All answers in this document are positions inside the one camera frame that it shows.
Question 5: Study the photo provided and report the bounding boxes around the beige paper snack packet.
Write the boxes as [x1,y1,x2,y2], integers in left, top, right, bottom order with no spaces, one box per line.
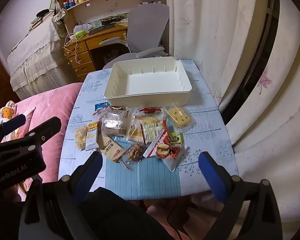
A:
[99,135,127,162]

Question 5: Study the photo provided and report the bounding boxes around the wooden bookshelf hutch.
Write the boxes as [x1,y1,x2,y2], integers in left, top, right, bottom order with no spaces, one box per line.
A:
[52,0,165,26]

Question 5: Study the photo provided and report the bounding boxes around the white plastic storage bin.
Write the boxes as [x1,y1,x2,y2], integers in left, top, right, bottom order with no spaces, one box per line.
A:
[104,57,192,105]

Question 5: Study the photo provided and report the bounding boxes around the green pastry packet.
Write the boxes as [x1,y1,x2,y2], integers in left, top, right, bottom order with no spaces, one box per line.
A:
[169,132,184,145]

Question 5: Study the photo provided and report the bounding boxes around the black cable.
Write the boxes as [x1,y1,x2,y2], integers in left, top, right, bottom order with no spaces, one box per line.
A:
[166,198,193,240]

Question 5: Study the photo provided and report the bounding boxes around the person's black clothing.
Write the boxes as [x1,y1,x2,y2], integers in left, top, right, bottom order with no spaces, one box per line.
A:
[76,186,177,240]

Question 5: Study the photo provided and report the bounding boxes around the white lace cloth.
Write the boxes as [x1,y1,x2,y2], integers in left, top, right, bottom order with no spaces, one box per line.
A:
[7,17,73,98]

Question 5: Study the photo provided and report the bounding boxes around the pink blanket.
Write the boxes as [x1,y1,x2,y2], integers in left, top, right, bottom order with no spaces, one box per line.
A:
[0,82,85,202]

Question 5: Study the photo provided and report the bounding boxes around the bear print cushion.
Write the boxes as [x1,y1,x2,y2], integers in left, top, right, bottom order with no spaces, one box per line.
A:
[0,101,37,142]

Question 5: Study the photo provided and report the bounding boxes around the white cable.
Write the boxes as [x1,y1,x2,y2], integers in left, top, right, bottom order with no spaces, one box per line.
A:
[63,32,82,65]

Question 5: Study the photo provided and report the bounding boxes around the floral fabric bag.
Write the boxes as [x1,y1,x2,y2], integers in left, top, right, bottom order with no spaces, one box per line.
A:
[51,8,67,25]

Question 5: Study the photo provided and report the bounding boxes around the red apple snack packet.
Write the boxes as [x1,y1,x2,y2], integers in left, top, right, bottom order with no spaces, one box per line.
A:
[156,142,188,172]

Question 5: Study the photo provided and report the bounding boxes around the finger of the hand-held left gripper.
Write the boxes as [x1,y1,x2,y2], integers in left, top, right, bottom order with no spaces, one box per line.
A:
[20,117,62,147]
[0,114,27,143]

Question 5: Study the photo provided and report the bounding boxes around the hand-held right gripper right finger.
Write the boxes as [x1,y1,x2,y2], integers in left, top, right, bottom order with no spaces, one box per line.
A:
[199,151,283,240]

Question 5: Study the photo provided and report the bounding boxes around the clear yellow cookie packet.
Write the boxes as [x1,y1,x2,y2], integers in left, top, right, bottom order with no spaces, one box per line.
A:
[164,104,194,131]

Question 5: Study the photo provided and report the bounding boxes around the small blue snack packet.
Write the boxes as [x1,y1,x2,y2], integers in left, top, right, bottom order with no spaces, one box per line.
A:
[94,102,109,112]

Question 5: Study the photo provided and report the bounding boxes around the clear nut brittle packet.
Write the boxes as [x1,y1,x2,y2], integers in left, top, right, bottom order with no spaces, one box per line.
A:
[121,144,147,170]

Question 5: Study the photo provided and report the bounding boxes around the white orange bar packet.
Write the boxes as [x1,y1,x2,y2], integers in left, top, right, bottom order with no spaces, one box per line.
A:
[86,122,100,152]

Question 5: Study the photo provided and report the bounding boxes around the black keyboard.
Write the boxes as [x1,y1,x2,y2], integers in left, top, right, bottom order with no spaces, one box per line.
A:
[88,23,116,35]

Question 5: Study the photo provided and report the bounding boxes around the brown white toast packet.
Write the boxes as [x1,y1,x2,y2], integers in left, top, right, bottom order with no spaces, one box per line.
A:
[101,109,131,137]

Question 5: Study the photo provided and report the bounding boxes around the dark window frame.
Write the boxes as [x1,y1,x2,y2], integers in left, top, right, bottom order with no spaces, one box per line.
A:
[219,0,281,124]

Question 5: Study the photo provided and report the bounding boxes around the clear bread packet red seal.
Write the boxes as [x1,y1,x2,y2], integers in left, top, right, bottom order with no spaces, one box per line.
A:
[128,107,165,145]

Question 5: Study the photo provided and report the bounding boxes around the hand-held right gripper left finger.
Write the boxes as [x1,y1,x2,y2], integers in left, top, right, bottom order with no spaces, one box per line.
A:
[22,151,103,240]

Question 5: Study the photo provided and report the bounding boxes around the clear yellow crisps packet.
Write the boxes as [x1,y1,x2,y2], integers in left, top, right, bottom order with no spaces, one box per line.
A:
[74,125,90,152]

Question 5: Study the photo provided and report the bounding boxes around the red white long stick packet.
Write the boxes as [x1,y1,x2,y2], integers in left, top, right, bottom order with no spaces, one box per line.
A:
[143,121,170,158]

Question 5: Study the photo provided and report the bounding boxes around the grey office chair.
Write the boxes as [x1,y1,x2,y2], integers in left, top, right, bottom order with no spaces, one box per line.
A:
[99,0,171,71]

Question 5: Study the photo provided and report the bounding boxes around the white floral curtain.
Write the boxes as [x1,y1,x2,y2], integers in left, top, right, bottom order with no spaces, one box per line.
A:
[162,0,300,233]

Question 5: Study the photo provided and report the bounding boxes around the blue striped table mat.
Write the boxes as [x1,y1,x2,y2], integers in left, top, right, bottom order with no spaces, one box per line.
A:
[104,115,185,201]

